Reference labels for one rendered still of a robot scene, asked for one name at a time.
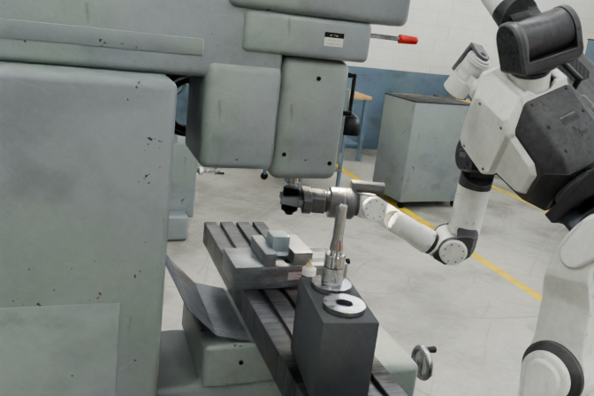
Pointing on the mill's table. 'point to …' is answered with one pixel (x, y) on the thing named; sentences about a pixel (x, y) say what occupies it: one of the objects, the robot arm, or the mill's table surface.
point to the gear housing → (306, 36)
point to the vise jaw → (298, 251)
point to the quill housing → (308, 118)
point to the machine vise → (266, 266)
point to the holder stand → (333, 338)
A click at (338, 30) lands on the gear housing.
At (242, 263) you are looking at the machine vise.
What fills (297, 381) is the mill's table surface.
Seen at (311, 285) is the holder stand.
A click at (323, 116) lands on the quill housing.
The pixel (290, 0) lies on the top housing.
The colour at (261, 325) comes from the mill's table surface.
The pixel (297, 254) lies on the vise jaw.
